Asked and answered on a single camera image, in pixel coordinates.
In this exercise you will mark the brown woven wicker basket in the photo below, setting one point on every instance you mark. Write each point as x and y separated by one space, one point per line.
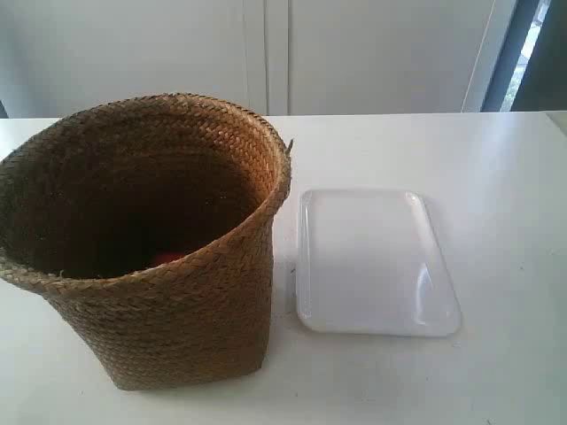
88 201

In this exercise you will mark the large red cylinder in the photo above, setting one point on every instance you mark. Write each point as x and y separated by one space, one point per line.
166 257

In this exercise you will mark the white plastic tray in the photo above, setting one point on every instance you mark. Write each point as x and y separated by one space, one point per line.
369 263

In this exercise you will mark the window with dark frame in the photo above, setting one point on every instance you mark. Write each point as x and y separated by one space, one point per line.
530 71

